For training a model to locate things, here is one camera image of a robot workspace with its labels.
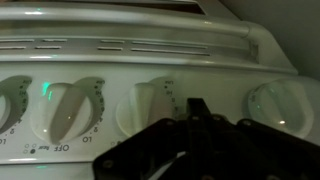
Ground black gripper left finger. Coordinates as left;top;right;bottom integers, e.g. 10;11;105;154
93;97;200;180

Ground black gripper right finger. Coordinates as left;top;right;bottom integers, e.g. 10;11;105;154
199;97;320;180

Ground grey cabinet side panel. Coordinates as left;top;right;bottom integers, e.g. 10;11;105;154
218;0;320;82

